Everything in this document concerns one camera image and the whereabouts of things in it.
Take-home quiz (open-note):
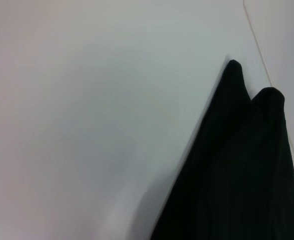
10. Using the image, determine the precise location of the black t-shirt with FREE print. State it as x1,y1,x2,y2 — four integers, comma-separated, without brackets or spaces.
148,59,294,240

